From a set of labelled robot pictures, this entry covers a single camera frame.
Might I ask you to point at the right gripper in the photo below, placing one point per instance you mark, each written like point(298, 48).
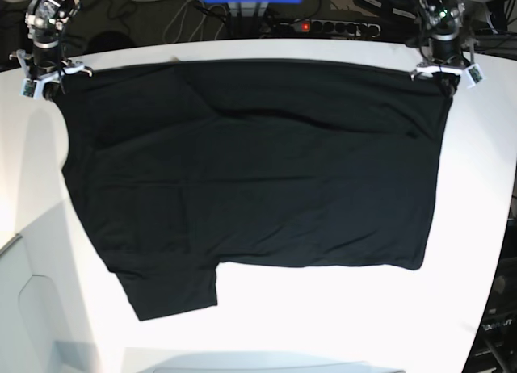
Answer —
point(48, 61)

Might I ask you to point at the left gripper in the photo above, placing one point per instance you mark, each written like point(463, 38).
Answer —
point(453, 56)

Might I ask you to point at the black T-shirt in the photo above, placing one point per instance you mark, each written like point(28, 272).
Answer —
point(175, 169)

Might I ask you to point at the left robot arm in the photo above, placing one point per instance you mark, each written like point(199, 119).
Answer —
point(441, 17)

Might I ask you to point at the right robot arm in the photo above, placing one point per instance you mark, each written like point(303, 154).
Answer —
point(47, 20)

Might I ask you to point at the black power strip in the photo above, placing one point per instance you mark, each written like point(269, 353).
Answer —
point(331, 29)

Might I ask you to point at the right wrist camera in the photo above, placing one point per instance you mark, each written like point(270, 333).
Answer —
point(32, 88)

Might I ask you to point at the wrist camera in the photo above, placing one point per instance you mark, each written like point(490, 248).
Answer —
point(32, 88)
point(475, 75)

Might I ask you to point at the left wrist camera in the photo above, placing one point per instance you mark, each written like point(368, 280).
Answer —
point(475, 75)

